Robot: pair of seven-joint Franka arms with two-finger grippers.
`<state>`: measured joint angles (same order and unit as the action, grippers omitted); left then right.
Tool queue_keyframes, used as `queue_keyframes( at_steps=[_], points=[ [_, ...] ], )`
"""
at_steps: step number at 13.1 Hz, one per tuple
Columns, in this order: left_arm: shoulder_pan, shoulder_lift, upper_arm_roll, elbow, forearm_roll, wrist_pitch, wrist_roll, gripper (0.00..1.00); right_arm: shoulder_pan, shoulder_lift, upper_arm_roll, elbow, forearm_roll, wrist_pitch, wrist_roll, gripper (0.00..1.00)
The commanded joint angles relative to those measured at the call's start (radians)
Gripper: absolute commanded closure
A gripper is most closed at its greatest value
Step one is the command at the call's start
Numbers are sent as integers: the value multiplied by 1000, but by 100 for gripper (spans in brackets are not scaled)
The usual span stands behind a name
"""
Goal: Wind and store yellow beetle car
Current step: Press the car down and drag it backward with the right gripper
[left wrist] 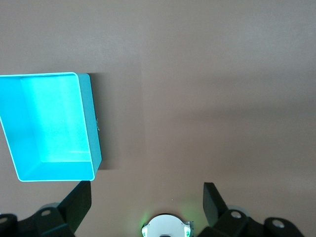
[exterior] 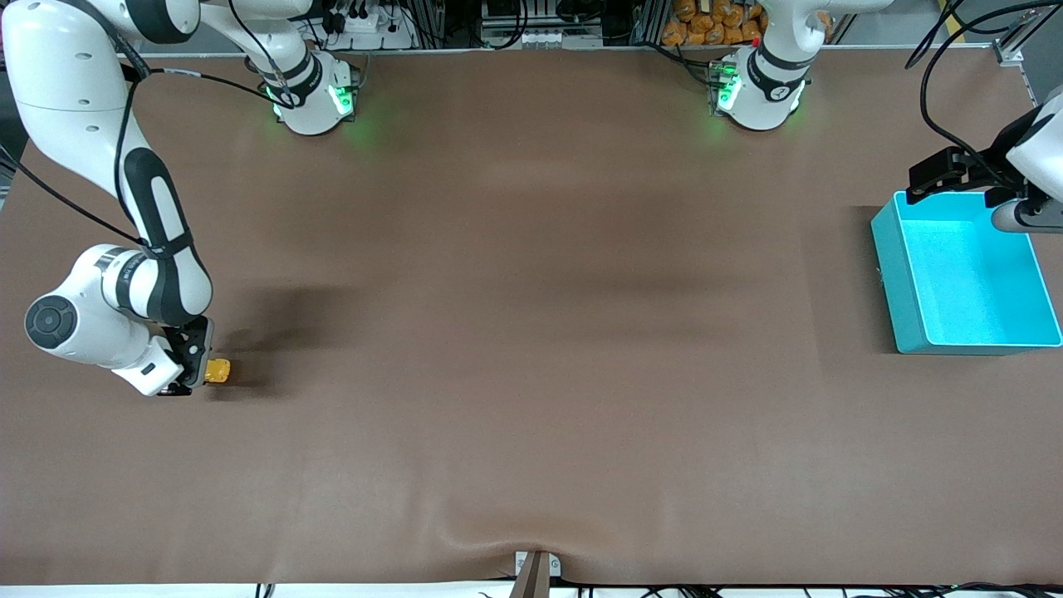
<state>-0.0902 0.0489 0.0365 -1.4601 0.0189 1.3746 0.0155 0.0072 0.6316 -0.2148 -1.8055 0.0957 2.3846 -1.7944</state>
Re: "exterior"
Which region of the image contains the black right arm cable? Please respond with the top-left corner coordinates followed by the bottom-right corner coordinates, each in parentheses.
top-left (0, 62), bottom-right (287, 250)

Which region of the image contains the teal plastic bin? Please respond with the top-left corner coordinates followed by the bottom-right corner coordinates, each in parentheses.
top-left (870, 191), bottom-right (1063, 356)

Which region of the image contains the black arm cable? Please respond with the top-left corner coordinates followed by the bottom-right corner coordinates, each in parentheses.
top-left (0, 62), bottom-right (287, 250)
top-left (905, 0), bottom-right (1063, 188)

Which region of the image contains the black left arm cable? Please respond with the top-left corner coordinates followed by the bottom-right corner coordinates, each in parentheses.
top-left (905, 0), bottom-right (1063, 188)

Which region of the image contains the orange packaged items pile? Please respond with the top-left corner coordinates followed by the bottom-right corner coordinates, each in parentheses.
top-left (662, 0), bottom-right (769, 47)

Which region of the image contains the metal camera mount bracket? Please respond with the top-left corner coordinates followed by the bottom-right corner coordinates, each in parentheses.
top-left (508, 551), bottom-right (563, 598)

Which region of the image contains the brown table mat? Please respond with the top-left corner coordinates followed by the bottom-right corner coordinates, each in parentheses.
top-left (0, 46), bottom-right (1063, 586)

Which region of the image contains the white power strip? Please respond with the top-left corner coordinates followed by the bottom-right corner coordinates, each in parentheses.
top-left (320, 0), bottom-right (416, 51)

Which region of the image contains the aluminium frame profile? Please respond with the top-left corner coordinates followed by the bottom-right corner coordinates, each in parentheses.
top-left (992, 17), bottom-right (1063, 113)

